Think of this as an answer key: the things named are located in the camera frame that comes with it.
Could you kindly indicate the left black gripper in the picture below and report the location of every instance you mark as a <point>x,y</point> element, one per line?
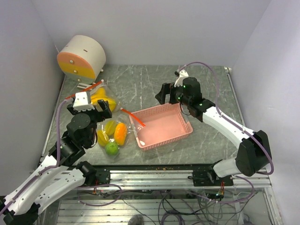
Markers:
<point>101,115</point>

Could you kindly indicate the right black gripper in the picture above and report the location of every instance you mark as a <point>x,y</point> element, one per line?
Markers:
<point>167,88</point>

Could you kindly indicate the yellow toy banana bunch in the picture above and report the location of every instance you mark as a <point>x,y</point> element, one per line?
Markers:
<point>101,94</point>

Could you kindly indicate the pink plastic basket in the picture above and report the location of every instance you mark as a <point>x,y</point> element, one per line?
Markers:
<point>159,125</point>

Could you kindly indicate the yellow starfruit slice toy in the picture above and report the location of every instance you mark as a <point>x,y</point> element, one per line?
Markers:
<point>102,138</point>

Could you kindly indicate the clear zip bag red zipper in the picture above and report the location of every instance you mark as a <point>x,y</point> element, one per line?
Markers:
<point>113,134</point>

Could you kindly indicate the yellow toy mango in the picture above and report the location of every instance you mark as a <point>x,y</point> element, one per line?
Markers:
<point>120,133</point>

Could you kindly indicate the green round toy fruit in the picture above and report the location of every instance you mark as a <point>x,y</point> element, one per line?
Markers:
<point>112,149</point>

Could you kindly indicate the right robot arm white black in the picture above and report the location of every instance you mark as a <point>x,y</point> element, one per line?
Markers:
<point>253,146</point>

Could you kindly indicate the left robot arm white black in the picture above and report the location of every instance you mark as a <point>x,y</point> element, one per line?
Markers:
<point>55,176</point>

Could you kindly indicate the white metal latch piece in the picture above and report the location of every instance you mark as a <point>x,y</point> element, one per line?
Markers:
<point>84,87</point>

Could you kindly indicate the round cream drawer box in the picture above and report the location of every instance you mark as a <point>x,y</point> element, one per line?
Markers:
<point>82,59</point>

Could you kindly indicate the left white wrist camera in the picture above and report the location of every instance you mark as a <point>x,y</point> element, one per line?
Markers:
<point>82,102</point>

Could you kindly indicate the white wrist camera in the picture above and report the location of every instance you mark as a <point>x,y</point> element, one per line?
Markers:
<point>181,76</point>
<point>82,102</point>

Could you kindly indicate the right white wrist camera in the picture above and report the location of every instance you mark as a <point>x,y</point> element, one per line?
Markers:
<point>181,76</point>

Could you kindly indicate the aluminium mounting rail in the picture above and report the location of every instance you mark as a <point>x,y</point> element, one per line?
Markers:
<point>173,179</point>

